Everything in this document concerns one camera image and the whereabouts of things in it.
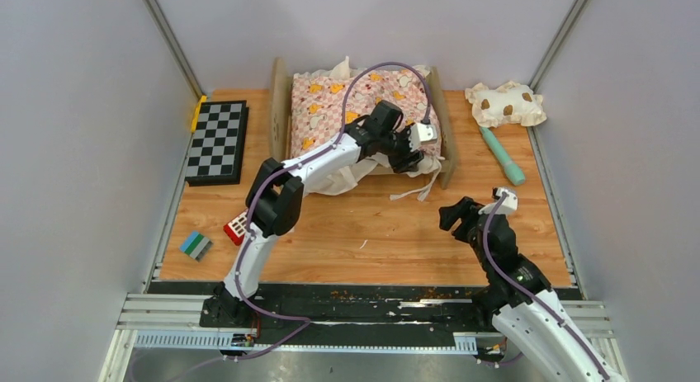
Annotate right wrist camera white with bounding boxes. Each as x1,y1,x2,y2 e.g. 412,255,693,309
478,186,518,216

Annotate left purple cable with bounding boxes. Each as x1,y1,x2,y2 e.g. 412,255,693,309
218,61,436,361

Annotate yellow clip on frame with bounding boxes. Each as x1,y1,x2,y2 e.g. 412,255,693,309
190,95,208,134

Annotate red white window brick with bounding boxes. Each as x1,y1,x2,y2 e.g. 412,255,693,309
222,210,248,246

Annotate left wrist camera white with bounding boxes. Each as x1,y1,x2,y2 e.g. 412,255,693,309
409,122,439,149

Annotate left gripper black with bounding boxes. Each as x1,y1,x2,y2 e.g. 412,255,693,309
380,124,427,177

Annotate pink checkered duck cushion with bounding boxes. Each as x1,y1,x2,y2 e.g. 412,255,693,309
288,55,445,202

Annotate teal cylindrical toy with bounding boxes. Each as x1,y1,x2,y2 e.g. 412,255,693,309
479,127,526,186

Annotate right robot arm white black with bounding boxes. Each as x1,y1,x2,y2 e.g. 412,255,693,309
439,187,625,381

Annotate black grey chessboard box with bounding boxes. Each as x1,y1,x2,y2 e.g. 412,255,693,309
185,101,249,186

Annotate wooden pet bed striped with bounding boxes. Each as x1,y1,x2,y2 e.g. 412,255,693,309
268,57,460,189

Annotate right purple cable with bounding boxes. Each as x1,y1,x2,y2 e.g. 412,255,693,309
480,193,613,382

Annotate cream pillow brown spots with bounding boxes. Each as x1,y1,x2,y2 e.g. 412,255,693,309
465,81,547,129

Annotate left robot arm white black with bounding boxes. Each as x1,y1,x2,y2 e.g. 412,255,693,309
201,101,438,327

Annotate blue green grey block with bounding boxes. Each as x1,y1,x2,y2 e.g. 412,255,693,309
179,231,214,262

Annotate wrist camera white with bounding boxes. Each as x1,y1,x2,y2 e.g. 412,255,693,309
409,122,439,149
478,186,518,216

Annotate purple cable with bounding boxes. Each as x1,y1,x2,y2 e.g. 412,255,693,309
218,61,436,361
480,193,613,382

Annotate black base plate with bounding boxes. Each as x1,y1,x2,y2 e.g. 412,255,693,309
149,281,495,332

